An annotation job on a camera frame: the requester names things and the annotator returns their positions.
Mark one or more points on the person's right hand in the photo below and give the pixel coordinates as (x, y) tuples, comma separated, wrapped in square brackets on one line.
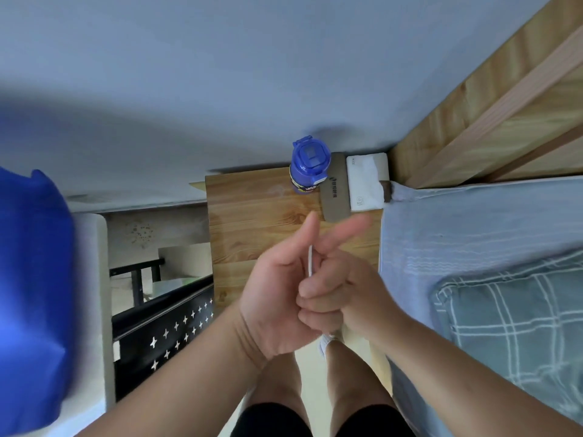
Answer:
[(364, 300)]

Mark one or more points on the person's left hand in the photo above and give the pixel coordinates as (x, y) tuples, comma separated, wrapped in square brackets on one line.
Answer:
[(268, 304)]

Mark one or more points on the person's left thumb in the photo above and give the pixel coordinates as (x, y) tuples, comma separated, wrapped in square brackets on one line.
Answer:
[(298, 241)]

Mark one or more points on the person's right fingers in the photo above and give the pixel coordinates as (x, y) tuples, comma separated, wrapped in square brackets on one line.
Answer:
[(319, 304)]

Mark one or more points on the person's left forearm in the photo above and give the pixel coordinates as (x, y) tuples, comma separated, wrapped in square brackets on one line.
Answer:
[(182, 386)]

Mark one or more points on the person's right forearm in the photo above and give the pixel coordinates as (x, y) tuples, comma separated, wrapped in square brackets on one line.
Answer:
[(455, 382)]

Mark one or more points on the white shoe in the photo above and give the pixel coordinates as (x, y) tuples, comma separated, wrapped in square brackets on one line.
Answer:
[(329, 343)]

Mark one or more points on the wooden bedside table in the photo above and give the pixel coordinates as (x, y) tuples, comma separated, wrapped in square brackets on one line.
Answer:
[(246, 213)]

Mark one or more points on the grey-brown pouch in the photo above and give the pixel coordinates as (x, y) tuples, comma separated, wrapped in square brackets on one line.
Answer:
[(336, 195)]

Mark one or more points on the blue water bottle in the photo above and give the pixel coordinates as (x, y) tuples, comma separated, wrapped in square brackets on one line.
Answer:
[(309, 166)]

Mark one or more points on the person's right leg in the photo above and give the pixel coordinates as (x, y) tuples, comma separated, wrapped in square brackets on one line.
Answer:
[(357, 377)]

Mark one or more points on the person's leg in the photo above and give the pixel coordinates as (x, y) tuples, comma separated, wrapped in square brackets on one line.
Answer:
[(278, 382), (357, 377)]

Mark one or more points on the person's left leg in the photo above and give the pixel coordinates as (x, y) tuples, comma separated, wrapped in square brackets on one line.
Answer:
[(278, 382)]

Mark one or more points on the white power bank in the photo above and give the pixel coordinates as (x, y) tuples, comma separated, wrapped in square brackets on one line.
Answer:
[(364, 181)]

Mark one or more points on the white box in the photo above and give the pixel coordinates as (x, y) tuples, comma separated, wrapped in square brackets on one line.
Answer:
[(186, 261)]

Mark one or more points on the black shorts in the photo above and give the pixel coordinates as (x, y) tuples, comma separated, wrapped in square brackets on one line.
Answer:
[(282, 423)]

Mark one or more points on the light blue bed sheet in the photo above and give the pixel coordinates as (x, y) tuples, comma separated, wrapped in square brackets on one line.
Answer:
[(455, 222)]

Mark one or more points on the grey-green plaid quilt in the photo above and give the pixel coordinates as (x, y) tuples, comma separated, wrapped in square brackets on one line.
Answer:
[(514, 323)]

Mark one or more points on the wooden bed headboard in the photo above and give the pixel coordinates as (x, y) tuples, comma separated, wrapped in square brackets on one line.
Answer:
[(501, 109)]

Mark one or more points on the blue cloth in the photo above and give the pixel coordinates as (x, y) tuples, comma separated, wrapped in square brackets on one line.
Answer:
[(32, 291)]

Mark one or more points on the black star-cutout metal frame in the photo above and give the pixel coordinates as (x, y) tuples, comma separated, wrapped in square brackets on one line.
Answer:
[(159, 341)]

